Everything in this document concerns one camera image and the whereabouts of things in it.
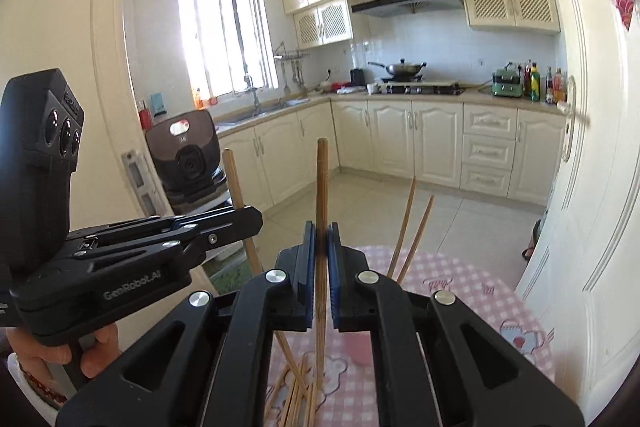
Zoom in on dark sauce bottle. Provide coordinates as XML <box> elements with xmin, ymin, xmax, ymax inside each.
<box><xmin>544</xmin><ymin>66</ymin><xmax>553</xmax><ymax>105</ymax></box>

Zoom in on sink faucet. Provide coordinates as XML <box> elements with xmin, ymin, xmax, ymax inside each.
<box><xmin>244</xmin><ymin>74</ymin><xmax>262</xmax><ymax>116</ymax></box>

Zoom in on wooden chopstick four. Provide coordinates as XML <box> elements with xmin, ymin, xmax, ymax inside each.
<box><xmin>396</xmin><ymin>196</ymin><xmax>435</xmax><ymax>285</ymax></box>

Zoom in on wooden chopstick eight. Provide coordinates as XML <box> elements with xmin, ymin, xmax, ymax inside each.
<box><xmin>303</xmin><ymin>381</ymin><xmax>316</xmax><ymax>427</ymax></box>

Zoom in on brown rice cooker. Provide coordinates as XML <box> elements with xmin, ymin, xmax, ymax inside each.
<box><xmin>144</xmin><ymin>110</ymin><xmax>228</xmax><ymax>215</ymax></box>

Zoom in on lower base cabinets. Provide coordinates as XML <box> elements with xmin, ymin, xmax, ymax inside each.
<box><xmin>215</xmin><ymin>95</ymin><xmax>565</xmax><ymax>210</ymax></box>

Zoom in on door strike plate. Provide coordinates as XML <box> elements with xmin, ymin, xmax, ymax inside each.
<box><xmin>122</xmin><ymin>150</ymin><xmax>163</xmax><ymax>217</ymax></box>

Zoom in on pink checkered tablecloth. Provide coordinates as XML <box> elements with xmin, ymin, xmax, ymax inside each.
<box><xmin>259</xmin><ymin>245</ymin><xmax>557</xmax><ymax>427</ymax></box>

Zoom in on gas stove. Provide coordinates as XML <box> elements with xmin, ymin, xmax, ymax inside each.
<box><xmin>367</xmin><ymin>79</ymin><xmax>464</xmax><ymax>96</ymax></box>

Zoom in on person's left hand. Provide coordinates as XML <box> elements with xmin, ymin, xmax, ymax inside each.
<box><xmin>6</xmin><ymin>324</ymin><xmax>120</xmax><ymax>409</ymax></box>

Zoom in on black kettle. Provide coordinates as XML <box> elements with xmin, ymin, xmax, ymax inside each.
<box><xmin>349</xmin><ymin>68</ymin><xmax>367</xmax><ymax>86</ymax></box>

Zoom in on kitchen window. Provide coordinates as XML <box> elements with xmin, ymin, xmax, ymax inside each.
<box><xmin>178</xmin><ymin>0</ymin><xmax>279</xmax><ymax>109</ymax></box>

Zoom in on black range hood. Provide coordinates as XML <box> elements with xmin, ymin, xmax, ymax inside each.
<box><xmin>350</xmin><ymin>0</ymin><xmax>464</xmax><ymax>18</ymax></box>

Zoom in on black wok with lid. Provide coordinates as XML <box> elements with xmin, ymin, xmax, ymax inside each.
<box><xmin>369</xmin><ymin>60</ymin><xmax>427</xmax><ymax>79</ymax></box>

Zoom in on wooden chopstick six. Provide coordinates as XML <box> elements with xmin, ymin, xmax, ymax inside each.
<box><xmin>262</xmin><ymin>365</ymin><xmax>292</xmax><ymax>427</ymax></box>

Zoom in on white kitchen door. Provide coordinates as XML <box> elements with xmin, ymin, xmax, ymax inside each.
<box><xmin>516</xmin><ymin>0</ymin><xmax>639</xmax><ymax>426</ymax></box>

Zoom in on pink cylindrical cup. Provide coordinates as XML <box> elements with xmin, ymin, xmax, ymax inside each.
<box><xmin>341</xmin><ymin>332</ymin><xmax>373</xmax><ymax>367</ymax></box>

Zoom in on wall utensil rack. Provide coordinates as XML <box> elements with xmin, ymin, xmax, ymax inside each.
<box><xmin>272</xmin><ymin>41</ymin><xmax>308</xmax><ymax>95</ymax></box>

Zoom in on wooden chopstick three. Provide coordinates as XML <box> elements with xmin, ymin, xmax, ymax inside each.
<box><xmin>386</xmin><ymin>176</ymin><xmax>416</xmax><ymax>277</ymax></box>

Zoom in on door handle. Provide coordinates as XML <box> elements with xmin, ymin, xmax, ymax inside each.
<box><xmin>556</xmin><ymin>76</ymin><xmax>589</xmax><ymax>162</ymax></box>

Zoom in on green bottle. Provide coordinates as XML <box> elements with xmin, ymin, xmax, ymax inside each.
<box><xmin>529</xmin><ymin>63</ymin><xmax>540</xmax><ymax>102</ymax></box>

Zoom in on wooden chopstick five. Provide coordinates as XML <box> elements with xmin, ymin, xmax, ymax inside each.
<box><xmin>274</xmin><ymin>331</ymin><xmax>309</xmax><ymax>398</ymax></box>

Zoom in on green electric cooker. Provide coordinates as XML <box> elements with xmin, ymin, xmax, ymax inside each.
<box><xmin>491</xmin><ymin>62</ymin><xmax>523</xmax><ymax>98</ymax></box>

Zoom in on wooden chopstick seven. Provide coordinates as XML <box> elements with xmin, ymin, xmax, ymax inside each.
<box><xmin>279</xmin><ymin>355</ymin><xmax>308</xmax><ymax>427</ymax></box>

